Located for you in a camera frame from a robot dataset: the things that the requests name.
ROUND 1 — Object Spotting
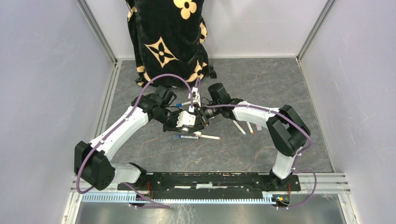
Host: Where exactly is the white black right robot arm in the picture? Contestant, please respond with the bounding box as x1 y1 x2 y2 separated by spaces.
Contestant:
203 83 312 190

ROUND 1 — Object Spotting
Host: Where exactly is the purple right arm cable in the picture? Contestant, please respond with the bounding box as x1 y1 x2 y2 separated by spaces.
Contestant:
195 77 318 210

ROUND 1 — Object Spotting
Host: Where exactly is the black floral blanket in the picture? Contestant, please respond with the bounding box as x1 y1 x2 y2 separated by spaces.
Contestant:
126 0 217 88

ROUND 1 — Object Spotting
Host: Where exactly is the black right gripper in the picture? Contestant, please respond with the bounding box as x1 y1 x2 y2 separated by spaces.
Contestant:
188 102 221 135

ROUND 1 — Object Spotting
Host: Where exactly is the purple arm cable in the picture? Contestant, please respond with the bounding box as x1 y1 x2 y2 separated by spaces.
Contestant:
195 77 318 210
76 73 196 208

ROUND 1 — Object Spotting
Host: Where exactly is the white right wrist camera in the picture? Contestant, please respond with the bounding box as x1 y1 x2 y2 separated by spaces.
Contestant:
191 87 201 107

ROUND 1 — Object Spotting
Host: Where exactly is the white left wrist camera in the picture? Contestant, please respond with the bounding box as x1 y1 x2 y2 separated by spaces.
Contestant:
176 111 196 128

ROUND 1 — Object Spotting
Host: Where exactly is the orange capped white marker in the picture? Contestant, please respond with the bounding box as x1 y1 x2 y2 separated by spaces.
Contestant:
246 122 254 134

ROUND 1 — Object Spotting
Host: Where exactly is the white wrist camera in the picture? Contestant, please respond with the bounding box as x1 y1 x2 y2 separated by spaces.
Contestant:
191 87 201 107
176 111 196 128

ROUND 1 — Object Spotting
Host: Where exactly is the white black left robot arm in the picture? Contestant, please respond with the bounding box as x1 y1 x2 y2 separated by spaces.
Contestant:
74 86 177 190

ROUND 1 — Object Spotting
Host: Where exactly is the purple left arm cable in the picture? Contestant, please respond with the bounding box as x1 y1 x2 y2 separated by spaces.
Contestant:
76 73 196 208

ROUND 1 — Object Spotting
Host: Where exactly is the blue capped white marker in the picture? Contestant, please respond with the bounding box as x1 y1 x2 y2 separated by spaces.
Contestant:
233 120 247 135

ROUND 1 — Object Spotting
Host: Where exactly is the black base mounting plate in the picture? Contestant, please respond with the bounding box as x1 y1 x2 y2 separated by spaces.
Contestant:
132 172 301 199

